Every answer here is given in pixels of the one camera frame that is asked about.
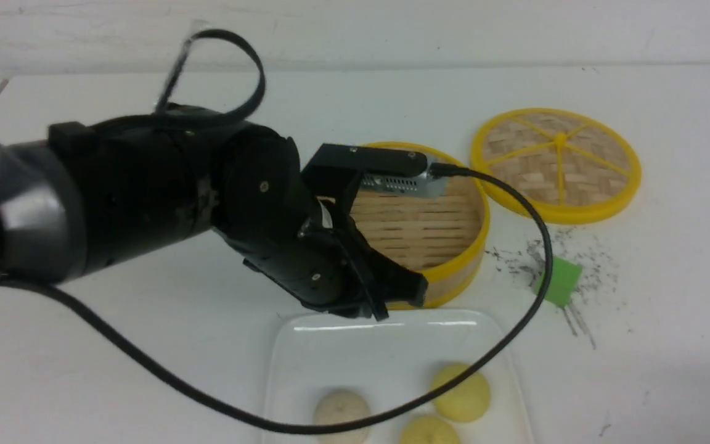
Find white steamed bun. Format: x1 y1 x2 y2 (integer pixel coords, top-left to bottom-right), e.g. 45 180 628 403
312 390 372 443

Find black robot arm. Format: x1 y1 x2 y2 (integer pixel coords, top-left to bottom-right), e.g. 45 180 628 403
0 123 428 320

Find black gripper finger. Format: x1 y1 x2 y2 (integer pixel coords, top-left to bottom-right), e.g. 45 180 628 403
346 225 428 309

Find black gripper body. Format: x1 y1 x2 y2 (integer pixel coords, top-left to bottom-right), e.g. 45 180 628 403
213 124 367 318

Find yellow steamed bun on plate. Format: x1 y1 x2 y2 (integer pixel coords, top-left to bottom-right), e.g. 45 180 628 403
398 415 461 444

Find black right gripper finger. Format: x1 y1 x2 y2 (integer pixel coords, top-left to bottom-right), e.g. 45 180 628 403
330 231 389 321

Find round bamboo steamer basket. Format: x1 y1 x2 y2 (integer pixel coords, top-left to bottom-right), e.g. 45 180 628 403
321 141 490 310

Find green square block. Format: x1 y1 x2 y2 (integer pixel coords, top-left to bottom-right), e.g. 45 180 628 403
545 257 583 308

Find yellow steamed bun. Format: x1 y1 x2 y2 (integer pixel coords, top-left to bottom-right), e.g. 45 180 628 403
430 363 491 422
398 415 461 444

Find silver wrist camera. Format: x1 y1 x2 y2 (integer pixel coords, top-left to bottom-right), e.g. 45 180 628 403
301 143 448 213

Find bamboo steamer lid yellow rim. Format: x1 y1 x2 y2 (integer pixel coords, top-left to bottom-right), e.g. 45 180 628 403
470 109 642 225

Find white rectangular plate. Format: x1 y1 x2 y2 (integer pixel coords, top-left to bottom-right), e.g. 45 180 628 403
263 309 535 443

